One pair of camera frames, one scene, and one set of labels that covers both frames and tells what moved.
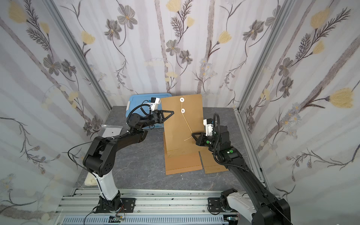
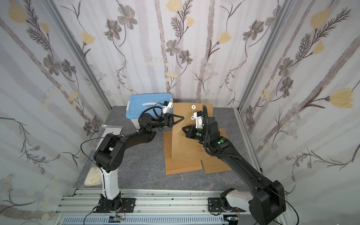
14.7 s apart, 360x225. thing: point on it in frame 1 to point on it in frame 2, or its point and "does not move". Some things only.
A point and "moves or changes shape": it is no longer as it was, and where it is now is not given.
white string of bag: (182, 111) to (186, 122)
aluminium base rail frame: (81, 202) does not move
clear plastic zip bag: (111, 131) does not move
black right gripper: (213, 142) to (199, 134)
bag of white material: (90, 180) does not move
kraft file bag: (187, 119) moves or changes shape
